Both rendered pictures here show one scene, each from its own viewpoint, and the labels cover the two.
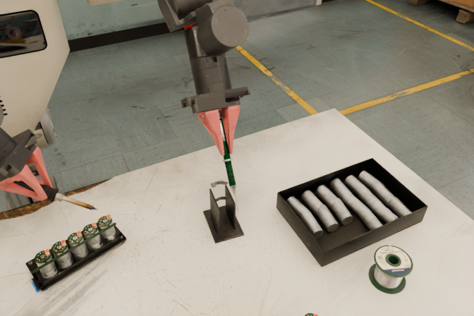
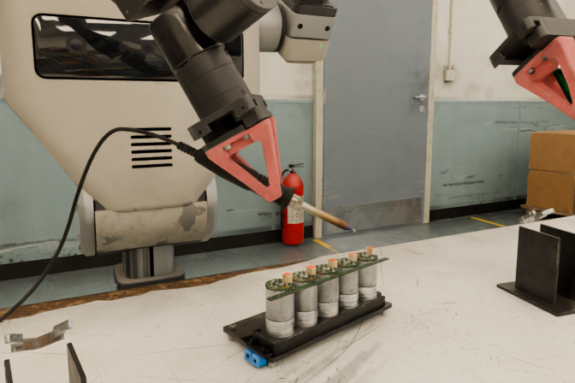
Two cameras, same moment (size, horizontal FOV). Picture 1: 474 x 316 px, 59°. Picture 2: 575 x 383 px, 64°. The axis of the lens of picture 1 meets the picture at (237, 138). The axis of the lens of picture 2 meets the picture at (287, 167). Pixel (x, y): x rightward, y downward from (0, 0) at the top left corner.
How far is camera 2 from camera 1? 0.52 m
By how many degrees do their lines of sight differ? 30
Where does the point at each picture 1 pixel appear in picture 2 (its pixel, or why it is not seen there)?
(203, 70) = not seen: outside the picture
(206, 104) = (555, 27)
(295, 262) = not seen: outside the picture
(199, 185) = (461, 263)
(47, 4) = (254, 28)
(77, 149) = not seen: hidden behind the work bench
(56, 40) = (253, 75)
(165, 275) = (501, 351)
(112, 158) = not seen: hidden behind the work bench
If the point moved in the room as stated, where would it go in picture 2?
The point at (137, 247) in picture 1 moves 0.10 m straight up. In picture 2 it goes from (417, 320) to (421, 221)
